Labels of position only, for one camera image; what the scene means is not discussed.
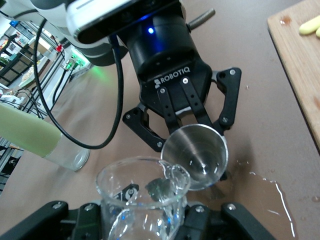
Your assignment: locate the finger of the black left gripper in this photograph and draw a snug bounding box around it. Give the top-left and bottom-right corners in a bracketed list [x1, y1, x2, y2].
[121, 87, 182, 153]
[180, 66, 243, 138]

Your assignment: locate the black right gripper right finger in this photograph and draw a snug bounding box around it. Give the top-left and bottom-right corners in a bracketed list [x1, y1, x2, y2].
[174, 201, 275, 240]

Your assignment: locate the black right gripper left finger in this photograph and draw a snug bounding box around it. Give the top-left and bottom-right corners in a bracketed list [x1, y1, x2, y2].
[0, 199, 103, 240]

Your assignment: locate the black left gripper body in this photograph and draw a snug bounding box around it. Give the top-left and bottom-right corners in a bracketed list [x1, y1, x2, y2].
[126, 11, 214, 115]

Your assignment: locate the steel double jigger cup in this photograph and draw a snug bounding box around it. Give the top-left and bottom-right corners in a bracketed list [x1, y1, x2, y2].
[160, 123, 230, 191]

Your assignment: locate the clear glass beaker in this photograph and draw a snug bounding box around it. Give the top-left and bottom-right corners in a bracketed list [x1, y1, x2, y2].
[96, 155, 191, 240]

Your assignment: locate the brown table cover sheet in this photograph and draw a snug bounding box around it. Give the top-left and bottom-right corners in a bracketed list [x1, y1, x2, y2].
[0, 0, 320, 240]

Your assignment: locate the spilled liquid puddle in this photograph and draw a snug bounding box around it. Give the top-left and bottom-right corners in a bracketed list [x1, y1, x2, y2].
[234, 159, 300, 238]

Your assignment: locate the green sleeved glass bottle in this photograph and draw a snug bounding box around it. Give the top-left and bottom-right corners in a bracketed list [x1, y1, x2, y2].
[0, 103, 91, 172]

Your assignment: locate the yellow plastic knife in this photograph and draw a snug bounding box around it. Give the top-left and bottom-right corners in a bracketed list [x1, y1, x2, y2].
[298, 14, 320, 36]

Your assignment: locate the black left camera cable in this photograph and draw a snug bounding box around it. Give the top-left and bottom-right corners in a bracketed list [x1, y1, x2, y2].
[33, 17, 126, 151]

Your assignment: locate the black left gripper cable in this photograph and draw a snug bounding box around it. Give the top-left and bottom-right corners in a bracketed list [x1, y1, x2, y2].
[187, 8, 216, 28]

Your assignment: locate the wooden cutting board with handle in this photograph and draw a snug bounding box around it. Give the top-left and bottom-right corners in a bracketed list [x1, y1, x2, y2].
[266, 0, 320, 154]

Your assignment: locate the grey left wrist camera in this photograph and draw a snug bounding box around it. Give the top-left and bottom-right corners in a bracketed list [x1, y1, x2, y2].
[66, 0, 185, 45]

